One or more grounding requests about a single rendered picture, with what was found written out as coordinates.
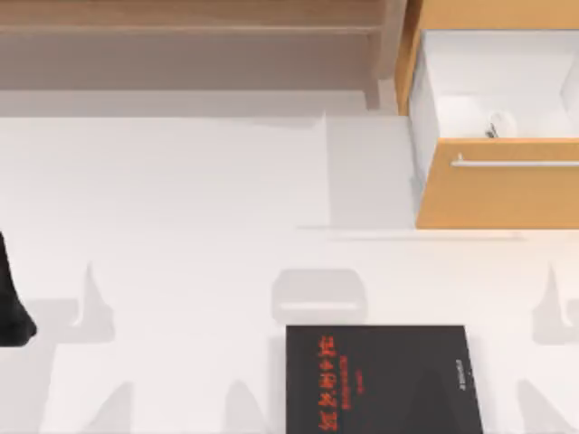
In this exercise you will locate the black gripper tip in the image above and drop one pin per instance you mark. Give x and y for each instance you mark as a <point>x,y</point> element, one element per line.
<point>10,312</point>

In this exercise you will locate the wooden cabinet with drawer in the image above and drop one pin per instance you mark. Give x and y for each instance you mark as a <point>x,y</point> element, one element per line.
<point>409,59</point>

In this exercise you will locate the small white object in drawer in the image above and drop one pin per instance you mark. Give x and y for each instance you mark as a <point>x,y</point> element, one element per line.
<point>497,124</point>

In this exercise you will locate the black book with red lettering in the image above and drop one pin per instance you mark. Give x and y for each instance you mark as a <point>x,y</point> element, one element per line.
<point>384,384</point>

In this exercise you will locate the pale wooden drawer front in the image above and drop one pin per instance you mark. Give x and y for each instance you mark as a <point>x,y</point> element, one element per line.
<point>497,199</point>

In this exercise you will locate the wooden open shelf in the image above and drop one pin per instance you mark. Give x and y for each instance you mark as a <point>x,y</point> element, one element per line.
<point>190,50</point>

